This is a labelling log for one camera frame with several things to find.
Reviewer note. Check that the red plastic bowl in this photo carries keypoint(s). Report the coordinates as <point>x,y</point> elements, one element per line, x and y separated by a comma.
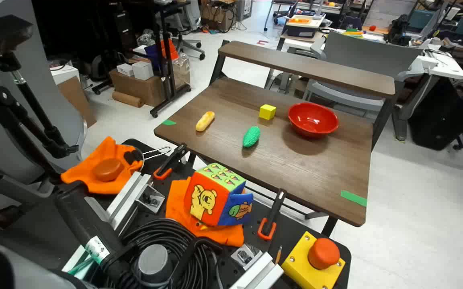
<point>313,119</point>

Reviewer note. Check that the white desk with clutter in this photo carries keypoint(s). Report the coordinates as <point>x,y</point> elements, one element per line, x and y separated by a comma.
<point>433,63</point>

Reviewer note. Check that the black metal floor stand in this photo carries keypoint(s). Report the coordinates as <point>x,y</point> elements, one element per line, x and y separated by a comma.
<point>165,65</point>

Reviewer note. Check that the wooden table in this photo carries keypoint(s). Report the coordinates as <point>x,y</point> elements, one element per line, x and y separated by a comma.
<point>306,66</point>

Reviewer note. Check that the black camera on stand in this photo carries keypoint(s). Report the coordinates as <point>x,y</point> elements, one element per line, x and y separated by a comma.
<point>1,33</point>

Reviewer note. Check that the yellow toy corn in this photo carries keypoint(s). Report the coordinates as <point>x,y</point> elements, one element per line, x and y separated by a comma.
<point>205,121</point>

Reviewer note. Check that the tall brown cardboard box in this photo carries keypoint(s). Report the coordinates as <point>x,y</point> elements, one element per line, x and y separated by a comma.
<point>78,97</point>

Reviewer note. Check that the green plastic toy vegetable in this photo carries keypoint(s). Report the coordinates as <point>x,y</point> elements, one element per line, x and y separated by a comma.
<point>252,137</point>

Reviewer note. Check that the yellow box red button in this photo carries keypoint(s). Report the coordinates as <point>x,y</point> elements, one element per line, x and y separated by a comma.
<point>313,262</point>

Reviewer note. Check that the open cardboard box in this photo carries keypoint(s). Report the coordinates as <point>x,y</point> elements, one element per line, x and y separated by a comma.
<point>146,85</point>

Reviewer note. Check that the green tape strip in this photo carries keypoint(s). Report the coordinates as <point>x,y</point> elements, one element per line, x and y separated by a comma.
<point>170,122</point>
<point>355,198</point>

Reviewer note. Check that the colourful soft toy cube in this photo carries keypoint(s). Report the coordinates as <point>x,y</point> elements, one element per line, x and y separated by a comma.
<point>218,195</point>

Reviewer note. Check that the grey round disc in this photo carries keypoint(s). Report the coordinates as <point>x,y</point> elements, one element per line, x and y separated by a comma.
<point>154,264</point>

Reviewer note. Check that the white green connector plug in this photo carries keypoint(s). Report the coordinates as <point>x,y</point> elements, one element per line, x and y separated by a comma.
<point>96,249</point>

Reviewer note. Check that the orange cloth with dish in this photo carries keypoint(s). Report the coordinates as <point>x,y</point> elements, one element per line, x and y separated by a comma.
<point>89,174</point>

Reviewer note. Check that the black bin under desk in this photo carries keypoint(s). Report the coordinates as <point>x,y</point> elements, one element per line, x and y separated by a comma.
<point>437,114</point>

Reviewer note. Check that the orange cloth under toy cube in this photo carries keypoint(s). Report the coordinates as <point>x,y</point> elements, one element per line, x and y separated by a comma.
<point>210,233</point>

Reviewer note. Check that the aluminium extrusion bar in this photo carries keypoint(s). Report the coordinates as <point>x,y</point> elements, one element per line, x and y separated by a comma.
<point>129,196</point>
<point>261,272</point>

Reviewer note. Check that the grey office chair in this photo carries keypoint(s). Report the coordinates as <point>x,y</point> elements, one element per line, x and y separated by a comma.
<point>369,57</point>

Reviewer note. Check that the small yellow cube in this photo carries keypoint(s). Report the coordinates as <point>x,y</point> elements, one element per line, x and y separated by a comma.
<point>268,111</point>

